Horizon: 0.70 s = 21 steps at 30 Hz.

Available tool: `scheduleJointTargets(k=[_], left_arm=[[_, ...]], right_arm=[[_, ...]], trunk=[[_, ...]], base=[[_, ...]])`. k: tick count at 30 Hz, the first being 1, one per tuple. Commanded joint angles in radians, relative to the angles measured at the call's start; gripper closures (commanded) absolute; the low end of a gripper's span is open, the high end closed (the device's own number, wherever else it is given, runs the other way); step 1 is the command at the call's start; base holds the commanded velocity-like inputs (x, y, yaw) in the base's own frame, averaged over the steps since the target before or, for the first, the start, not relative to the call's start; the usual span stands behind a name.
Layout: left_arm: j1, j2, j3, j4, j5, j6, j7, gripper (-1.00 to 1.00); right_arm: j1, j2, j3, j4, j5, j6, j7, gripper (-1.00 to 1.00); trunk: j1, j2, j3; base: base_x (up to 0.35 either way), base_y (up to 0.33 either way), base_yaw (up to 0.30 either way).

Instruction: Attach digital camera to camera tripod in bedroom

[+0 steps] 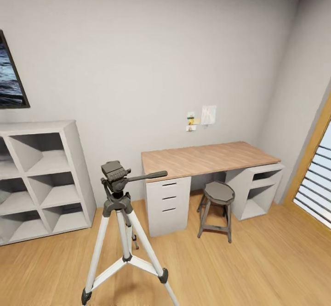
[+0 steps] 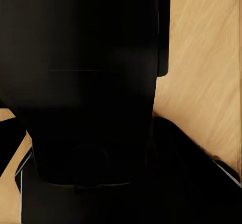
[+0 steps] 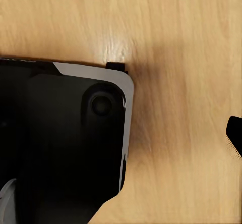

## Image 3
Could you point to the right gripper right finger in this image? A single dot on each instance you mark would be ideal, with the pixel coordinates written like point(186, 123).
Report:
point(234, 132)

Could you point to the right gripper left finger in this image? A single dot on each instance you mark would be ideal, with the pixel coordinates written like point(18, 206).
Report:
point(12, 133)

